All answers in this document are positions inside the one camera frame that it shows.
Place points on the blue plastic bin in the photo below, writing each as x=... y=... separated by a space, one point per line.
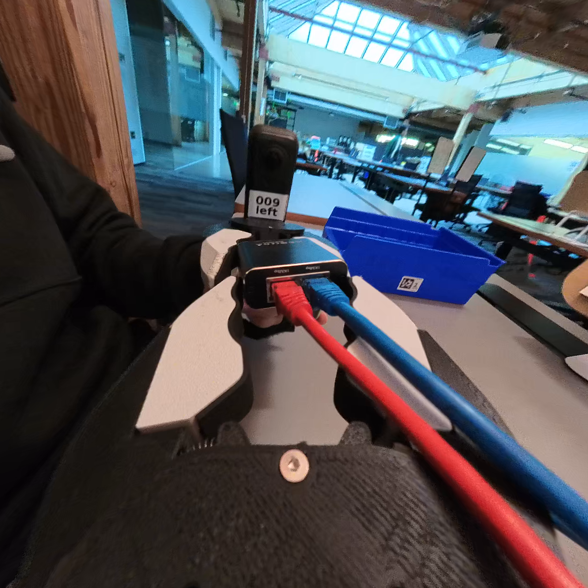
x=413 y=262

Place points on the black network adapter box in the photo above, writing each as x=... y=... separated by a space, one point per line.
x=285 y=257

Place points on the person's left forearm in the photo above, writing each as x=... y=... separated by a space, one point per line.
x=151 y=271

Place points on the grey desk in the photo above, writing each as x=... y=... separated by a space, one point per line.
x=505 y=390

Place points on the black office chair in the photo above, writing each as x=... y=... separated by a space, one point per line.
x=523 y=200

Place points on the instruction sheet on wooden stand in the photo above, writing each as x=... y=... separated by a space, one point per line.
x=576 y=289

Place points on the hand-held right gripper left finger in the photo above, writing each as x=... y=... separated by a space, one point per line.
x=197 y=363

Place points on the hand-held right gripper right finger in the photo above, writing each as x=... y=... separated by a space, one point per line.
x=381 y=360

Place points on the person's left hand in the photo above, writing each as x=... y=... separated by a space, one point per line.
x=266 y=318

